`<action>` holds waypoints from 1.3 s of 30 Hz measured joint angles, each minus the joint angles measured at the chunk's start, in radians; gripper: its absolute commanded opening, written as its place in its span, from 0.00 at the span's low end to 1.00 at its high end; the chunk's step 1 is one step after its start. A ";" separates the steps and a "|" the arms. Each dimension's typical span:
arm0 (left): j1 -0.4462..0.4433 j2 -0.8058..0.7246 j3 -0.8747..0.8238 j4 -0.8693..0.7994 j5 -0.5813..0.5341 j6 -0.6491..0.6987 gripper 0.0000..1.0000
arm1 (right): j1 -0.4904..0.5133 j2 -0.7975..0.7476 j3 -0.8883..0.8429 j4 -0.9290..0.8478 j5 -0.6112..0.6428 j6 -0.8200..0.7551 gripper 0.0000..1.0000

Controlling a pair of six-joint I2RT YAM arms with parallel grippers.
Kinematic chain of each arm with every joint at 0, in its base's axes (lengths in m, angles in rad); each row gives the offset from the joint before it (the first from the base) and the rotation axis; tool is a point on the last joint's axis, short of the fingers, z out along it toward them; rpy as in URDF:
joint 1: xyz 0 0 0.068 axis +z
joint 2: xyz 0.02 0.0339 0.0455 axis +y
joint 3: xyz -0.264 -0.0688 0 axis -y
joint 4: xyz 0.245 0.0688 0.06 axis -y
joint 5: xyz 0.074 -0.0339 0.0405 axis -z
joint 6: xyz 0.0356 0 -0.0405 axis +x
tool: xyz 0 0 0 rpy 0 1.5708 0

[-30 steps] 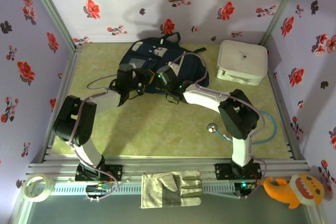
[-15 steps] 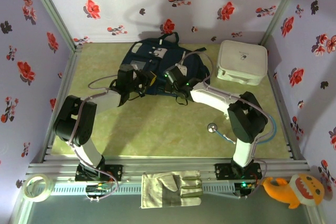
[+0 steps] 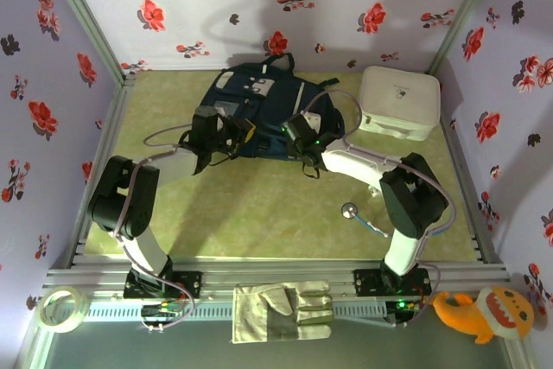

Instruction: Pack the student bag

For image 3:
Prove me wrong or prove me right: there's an aluminium corner post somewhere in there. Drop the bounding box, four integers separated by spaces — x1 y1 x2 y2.
426 0 506 79
41 0 136 85

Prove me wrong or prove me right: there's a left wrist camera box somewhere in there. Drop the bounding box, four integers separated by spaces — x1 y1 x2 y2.
213 100 237 119

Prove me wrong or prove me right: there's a white slotted cable duct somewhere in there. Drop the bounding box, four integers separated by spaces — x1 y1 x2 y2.
84 302 388 323

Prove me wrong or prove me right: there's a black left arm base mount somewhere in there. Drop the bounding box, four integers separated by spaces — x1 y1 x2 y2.
124 271 203 300

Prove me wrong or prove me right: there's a grey white work glove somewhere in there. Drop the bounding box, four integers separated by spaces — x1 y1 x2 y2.
231 280 334 345

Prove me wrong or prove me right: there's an aluminium frame rail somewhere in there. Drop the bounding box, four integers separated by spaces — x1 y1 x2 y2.
42 258 511 301

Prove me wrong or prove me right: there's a navy blue backpack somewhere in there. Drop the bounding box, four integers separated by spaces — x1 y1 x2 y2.
192 52 346 162

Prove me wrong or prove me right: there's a small circuit board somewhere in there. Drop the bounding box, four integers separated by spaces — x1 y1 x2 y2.
395 298 423 315
141 303 182 319

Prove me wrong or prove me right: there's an aluminium side rail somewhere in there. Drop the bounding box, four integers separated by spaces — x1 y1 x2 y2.
435 74 509 266
67 74 137 269

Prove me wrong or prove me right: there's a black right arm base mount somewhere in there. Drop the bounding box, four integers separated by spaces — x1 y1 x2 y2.
353 268 433 299

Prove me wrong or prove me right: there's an orange shark plush toy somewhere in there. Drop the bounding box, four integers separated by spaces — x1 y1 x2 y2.
433 285 536 346

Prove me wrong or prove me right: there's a blue tube stethoscope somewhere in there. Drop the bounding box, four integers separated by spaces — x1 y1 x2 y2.
340 201 395 239

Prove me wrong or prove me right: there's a clear tape roll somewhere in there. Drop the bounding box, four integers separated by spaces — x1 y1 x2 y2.
36 285 90 334

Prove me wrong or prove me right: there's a grey right arm cable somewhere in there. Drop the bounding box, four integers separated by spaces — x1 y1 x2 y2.
304 88 457 329

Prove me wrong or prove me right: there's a white medical case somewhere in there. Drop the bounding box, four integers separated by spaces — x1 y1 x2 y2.
358 65 442 142

